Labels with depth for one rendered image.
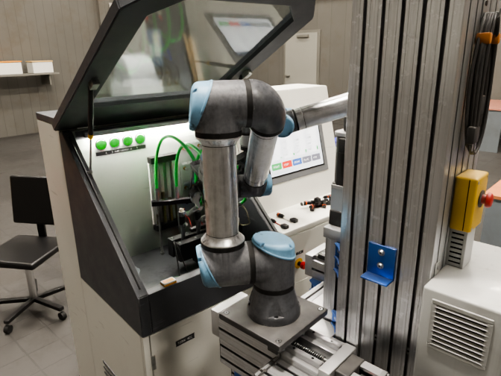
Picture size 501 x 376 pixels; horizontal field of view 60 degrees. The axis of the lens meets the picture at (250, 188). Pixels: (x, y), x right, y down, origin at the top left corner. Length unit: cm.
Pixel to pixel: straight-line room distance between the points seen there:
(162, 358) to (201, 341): 17
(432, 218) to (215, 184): 51
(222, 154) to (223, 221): 17
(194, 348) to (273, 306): 68
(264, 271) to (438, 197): 46
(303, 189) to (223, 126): 134
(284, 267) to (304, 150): 124
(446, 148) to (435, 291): 32
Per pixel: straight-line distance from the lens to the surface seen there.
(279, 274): 117
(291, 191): 224
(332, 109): 144
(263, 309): 121
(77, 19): 1151
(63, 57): 1129
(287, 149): 223
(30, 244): 341
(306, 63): 1167
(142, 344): 167
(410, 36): 104
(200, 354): 186
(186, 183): 217
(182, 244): 185
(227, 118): 102
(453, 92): 100
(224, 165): 105
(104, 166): 196
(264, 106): 103
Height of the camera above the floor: 175
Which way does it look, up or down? 18 degrees down
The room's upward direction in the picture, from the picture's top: 1 degrees counter-clockwise
